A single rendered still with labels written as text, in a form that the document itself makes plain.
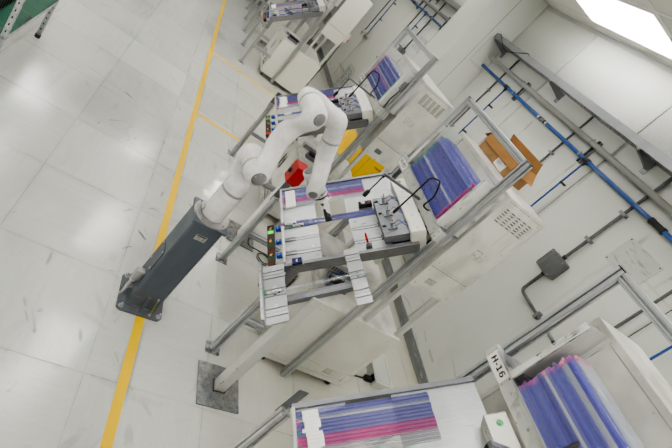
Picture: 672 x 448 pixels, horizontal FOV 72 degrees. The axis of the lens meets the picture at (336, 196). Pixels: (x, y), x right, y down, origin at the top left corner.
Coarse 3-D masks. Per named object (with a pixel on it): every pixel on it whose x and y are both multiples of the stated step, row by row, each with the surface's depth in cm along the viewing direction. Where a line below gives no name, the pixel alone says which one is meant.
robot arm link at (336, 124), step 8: (304, 88) 206; (312, 88) 206; (320, 96) 208; (328, 104) 209; (328, 112) 209; (336, 112) 208; (328, 120) 210; (336, 120) 209; (344, 120) 211; (328, 128) 213; (336, 128) 211; (344, 128) 213; (328, 136) 215; (336, 136) 214; (336, 144) 218
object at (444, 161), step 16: (448, 144) 263; (432, 160) 264; (448, 160) 253; (464, 160) 254; (416, 176) 269; (432, 176) 257; (448, 176) 246; (464, 176) 237; (432, 192) 250; (448, 192) 240; (464, 192) 231; (432, 208) 244; (448, 208) 235
